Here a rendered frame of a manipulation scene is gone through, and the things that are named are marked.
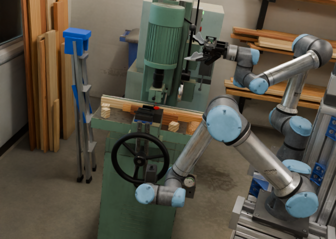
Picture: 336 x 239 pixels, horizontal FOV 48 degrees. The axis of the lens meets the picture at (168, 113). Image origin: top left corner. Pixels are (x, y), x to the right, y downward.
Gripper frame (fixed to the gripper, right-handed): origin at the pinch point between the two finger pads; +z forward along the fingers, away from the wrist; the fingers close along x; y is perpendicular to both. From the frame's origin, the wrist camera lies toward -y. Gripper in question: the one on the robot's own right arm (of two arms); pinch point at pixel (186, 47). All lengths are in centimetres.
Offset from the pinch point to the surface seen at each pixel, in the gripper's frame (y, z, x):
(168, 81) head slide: -29.2, 7.5, 2.6
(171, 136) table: -30.0, -0.6, 35.2
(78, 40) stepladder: -54, 76, -32
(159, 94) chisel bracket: -23.5, 10.0, 15.4
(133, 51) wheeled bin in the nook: -149, 58, -101
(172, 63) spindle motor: -9.9, 5.5, 4.1
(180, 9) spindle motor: 11.7, 5.9, -13.0
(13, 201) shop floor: -117, 102, 68
